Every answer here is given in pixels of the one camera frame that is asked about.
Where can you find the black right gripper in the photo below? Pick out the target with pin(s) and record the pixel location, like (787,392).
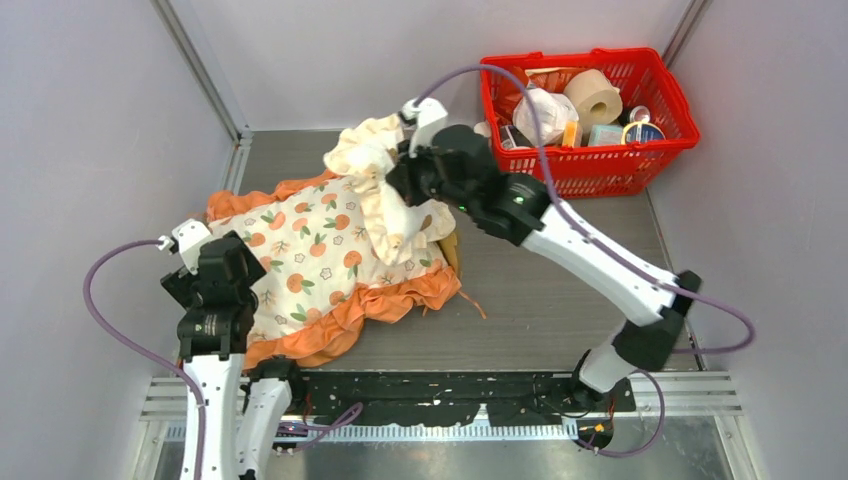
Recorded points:
(402,177)

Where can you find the red plastic shopping basket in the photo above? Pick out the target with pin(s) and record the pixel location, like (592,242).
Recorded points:
(642,79)

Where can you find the light teal small box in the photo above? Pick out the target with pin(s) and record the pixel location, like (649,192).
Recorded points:
(605,135)

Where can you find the white plastic wrapped packet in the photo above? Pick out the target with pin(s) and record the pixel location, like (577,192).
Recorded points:
(541,116)

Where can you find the orange red crumpled bag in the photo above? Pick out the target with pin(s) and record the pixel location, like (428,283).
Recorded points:
(551,79)

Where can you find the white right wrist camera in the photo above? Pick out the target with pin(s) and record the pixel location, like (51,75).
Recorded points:
(427,117)

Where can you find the cream frilled small pillow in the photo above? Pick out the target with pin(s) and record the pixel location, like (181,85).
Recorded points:
(365,155)

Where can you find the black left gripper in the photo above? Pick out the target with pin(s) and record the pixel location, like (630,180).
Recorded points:
(186,285)

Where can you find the small silver can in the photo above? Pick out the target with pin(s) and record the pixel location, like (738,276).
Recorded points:
(638,113)

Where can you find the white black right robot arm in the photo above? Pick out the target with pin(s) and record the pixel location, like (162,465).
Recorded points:
(527,216)

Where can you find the orange fruit print cushion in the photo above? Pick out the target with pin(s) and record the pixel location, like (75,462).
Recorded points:
(323,279)

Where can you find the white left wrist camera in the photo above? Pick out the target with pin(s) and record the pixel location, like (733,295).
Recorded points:
(186,240)

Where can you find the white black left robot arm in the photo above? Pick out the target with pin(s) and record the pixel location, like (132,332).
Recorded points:
(234,412)

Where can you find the wooden pet bed frame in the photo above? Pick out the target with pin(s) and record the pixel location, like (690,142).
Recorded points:
(450,250)

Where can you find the beige toilet paper roll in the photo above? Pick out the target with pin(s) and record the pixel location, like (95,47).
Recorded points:
(596,100)

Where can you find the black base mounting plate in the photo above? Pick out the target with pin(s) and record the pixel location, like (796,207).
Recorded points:
(447,398)

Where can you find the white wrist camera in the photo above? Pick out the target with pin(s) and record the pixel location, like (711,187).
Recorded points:
(186,240)
(427,117)

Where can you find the slotted aluminium rail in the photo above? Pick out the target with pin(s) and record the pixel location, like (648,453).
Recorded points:
(676,394)

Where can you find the round blue lidded tin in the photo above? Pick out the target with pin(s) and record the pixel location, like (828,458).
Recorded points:
(641,132)

